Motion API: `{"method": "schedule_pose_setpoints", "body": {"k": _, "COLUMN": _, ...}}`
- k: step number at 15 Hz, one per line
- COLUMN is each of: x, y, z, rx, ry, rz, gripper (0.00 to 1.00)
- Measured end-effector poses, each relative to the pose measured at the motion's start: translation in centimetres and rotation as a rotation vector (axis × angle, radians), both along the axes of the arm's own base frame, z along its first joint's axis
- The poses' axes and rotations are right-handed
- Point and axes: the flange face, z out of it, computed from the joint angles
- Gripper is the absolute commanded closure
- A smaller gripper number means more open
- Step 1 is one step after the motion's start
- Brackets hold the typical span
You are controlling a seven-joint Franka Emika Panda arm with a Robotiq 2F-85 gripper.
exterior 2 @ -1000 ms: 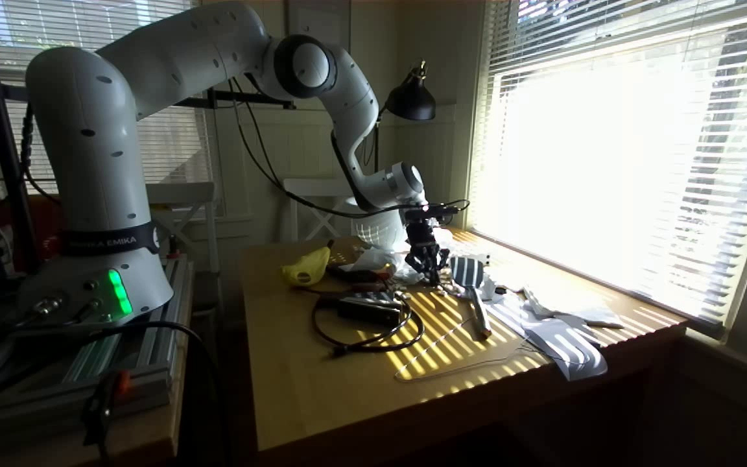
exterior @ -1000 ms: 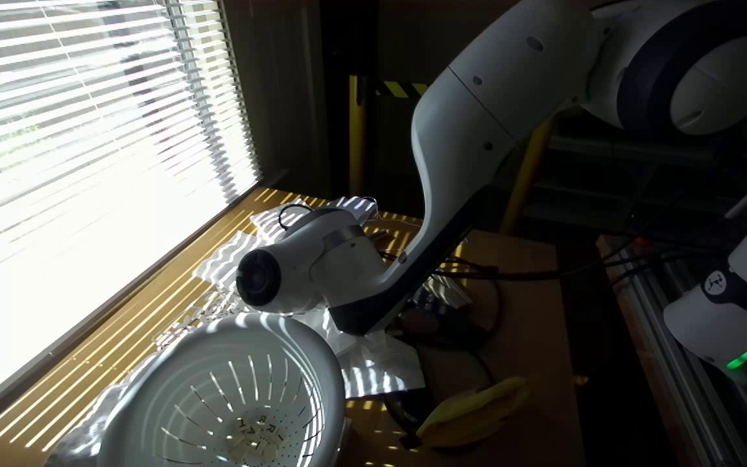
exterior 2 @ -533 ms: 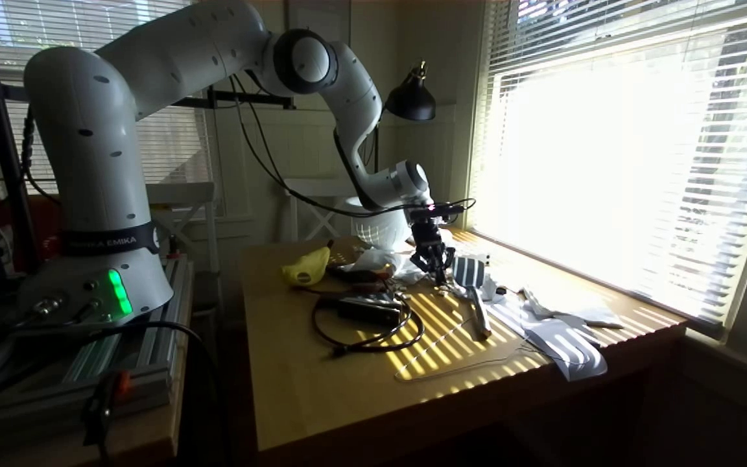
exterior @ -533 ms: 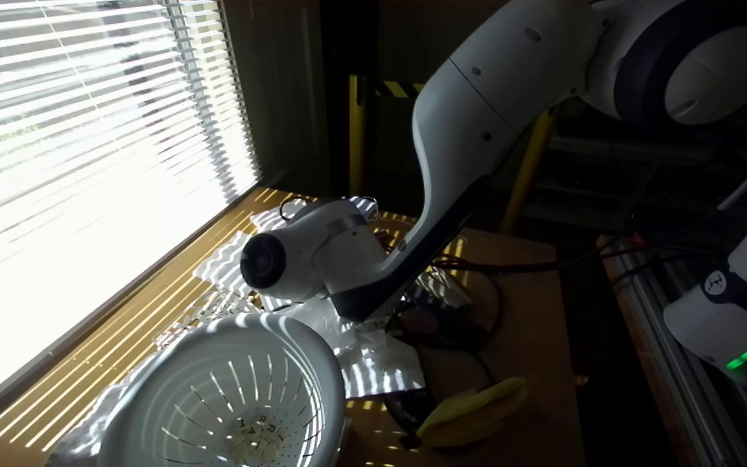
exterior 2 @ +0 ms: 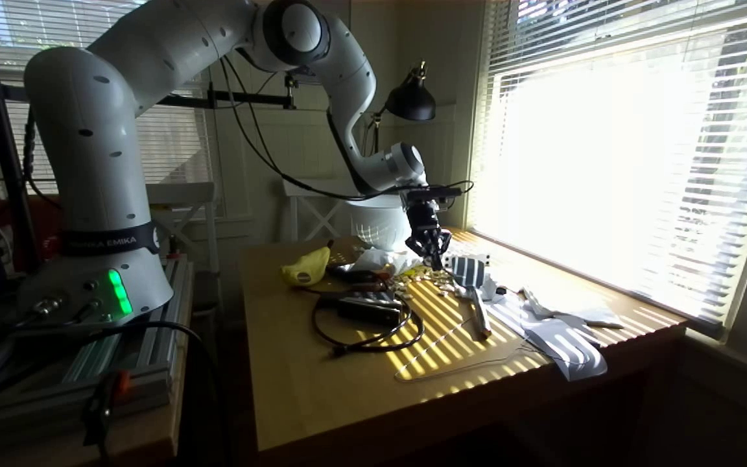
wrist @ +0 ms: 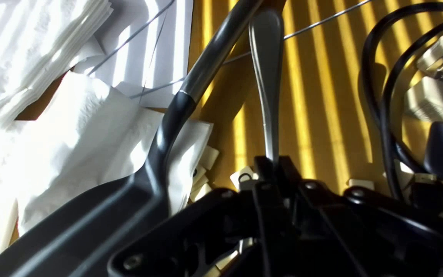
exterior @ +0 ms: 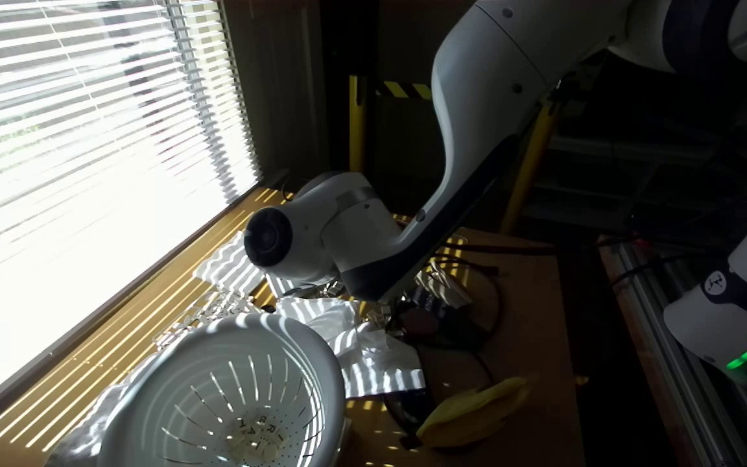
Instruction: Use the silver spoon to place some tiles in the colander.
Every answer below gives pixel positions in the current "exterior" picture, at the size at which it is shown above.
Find white plastic colander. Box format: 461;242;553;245
100;308;350;467

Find white cloth under colander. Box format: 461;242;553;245
42;313;247;467

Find folded white paper towel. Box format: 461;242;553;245
189;230;266;298

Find yellow banana-shaped pouch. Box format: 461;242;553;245
413;371;539;451

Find large white window blinds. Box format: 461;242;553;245
0;0;262;424

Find black cable with plug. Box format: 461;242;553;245
441;250;508;359

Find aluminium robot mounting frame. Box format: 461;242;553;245
594;230;747;467

